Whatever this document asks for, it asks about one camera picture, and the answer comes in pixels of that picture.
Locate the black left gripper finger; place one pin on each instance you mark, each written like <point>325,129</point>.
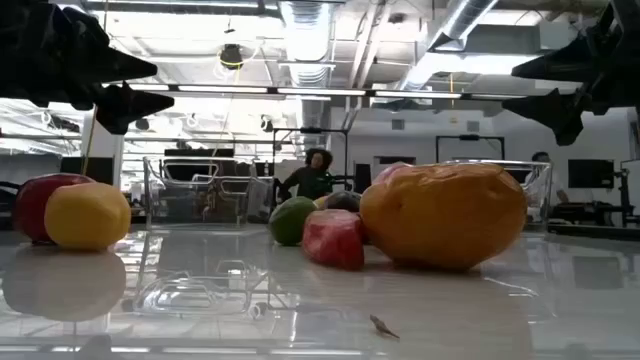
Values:
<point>125,107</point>
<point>90,60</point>

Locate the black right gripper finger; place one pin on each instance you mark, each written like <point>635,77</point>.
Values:
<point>562,112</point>
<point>580,62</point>

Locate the yellow lemon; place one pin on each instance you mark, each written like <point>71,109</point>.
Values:
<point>87,216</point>

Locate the red apple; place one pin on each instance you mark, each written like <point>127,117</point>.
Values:
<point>30,205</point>

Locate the orange potato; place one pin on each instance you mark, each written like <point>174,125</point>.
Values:
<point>442,215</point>

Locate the green lime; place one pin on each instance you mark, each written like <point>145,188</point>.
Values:
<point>290,222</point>

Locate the dark purple plum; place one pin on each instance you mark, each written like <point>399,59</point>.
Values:
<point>344,201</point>

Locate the white pillar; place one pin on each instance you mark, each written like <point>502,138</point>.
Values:
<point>105,150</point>

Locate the person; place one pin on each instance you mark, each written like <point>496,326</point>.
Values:
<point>310,182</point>
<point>541,160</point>

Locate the black panel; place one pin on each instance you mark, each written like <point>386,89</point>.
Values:
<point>97,170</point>

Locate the clear plastic basket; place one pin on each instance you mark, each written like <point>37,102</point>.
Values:
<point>537,190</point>
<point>200,210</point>

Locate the black equipment stand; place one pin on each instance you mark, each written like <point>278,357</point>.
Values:
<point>625,195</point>

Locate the long ceiling light bar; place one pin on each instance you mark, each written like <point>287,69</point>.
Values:
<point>320,91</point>

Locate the long red pepper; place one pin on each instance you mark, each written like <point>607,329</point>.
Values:
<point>332,240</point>

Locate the small brown debris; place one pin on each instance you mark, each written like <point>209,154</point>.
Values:
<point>384,326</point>

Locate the black wall monitor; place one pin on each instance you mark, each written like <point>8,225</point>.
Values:
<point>591,173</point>

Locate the black frame stand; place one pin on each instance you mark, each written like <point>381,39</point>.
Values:
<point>470,137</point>
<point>310,130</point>

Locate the large smooth ventilation duct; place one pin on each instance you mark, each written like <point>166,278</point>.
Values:
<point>460,30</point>

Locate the silver corrugated duct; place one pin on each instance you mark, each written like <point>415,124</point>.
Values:
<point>306,50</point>

